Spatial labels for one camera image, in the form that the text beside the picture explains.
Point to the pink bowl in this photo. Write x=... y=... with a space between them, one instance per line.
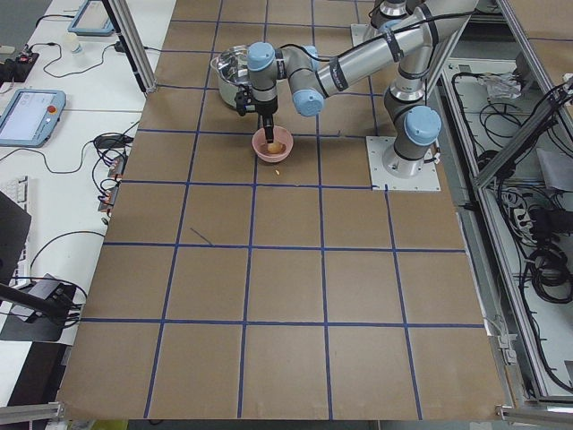
x=282 y=135

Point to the brown egg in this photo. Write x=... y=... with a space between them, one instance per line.
x=275 y=147

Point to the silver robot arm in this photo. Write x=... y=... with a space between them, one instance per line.
x=409 y=43

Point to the blue teach pendant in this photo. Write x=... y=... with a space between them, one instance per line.
x=91 y=20
x=31 y=117

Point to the white plastic cup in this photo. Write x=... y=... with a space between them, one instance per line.
x=73 y=44

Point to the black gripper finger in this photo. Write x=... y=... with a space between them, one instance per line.
x=268 y=127

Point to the aluminium frame post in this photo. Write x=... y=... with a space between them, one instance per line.
x=122 y=21

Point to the glass pot lid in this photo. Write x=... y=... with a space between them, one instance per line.
x=231 y=65

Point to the near blue teach pendant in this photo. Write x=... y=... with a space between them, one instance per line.
x=31 y=117

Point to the far blue teach pendant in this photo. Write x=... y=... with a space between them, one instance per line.
x=91 y=20

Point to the white keyboard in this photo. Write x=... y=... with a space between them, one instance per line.
x=17 y=189

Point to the black power adapter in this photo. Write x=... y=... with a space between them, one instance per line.
x=112 y=141

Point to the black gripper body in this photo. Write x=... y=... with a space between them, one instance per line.
x=267 y=109

